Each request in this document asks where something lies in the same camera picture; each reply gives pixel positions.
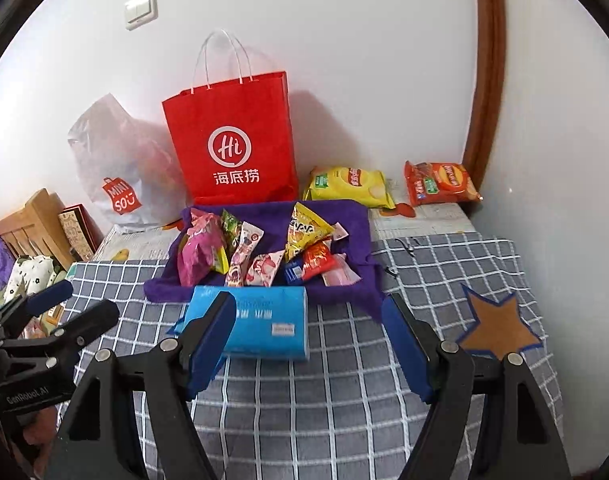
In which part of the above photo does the magenta snack bag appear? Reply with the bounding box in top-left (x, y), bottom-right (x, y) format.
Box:
top-left (178, 220), bottom-right (230, 287)

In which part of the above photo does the pink peach snack packet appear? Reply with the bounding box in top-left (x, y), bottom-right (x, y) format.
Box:
top-left (322, 254), bottom-right (361, 287)

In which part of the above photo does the red snack packet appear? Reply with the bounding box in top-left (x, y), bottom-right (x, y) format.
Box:
top-left (301, 240), bottom-right (338, 282)

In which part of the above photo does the blue cookie packet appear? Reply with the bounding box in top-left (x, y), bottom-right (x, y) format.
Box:
top-left (284, 258), bottom-right (303, 286)

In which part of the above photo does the long pink cake packet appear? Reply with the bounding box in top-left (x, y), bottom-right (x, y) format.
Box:
top-left (224, 222), bottom-right (264, 287)

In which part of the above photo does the yellow chips snack packet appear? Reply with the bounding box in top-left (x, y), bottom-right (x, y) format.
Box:
top-left (285, 203), bottom-right (334, 261)

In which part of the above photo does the pink candy packet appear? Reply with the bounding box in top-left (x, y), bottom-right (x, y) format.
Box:
top-left (190, 207), bottom-right (220, 230)

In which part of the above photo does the pink strawberry snack packet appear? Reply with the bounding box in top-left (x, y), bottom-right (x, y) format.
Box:
top-left (245, 250), bottom-right (284, 287)

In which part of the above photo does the green snack packet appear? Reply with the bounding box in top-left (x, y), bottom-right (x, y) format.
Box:
top-left (221, 209), bottom-right (242, 259)

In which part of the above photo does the person's hand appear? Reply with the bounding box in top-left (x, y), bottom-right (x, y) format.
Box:
top-left (12, 406), bottom-right (58, 479)

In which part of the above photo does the white spotted cloth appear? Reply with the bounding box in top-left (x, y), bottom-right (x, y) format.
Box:
top-left (0, 256), bottom-right (66, 309)

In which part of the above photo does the wooden chair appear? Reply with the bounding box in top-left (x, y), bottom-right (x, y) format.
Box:
top-left (0, 188), bottom-right (74, 270)

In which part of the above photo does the brown patterned box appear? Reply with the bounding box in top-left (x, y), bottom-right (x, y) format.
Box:
top-left (58, 204), bottom-right (103, 261)

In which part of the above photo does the grey checked bedsheet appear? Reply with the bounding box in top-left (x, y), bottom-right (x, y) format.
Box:
top-left (62, 232), bottom-right (563, 479)

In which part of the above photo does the white plastic Miniso bag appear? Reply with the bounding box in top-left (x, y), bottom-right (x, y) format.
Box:
top-left (67, 93), bottom-right (188, 230)

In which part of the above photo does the blue tissue pack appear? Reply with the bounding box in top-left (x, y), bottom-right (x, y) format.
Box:
top-left (168, 286), bottom-right (310, 361)

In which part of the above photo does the light pink snack packet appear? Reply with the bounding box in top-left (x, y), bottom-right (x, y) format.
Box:
top-left (332, 222), bottom-right (349, 242)

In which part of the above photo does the red chips bag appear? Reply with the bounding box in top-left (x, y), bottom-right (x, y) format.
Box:
top-left (405, 160), bottom-right (483, 207)

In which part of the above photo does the yellow chips bag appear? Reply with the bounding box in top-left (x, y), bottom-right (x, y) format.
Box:
top-left (302, 166), bottom-right (396, 209)

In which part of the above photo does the purple towel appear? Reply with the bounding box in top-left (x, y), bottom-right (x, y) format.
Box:
top-left (142, 199), bottom-right (386, 323)

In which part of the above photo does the red paper shopping bag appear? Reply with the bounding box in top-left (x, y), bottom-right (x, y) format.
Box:
top-left (162, 70), bottom-right (299, 206)

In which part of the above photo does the brown wooden door frame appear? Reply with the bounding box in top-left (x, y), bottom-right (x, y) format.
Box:
top-left (462, 0), bottom-right (506, 188)

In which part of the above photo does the white wall switch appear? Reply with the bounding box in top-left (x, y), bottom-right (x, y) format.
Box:
top-left (123, 0), bottom-right (158, 30)

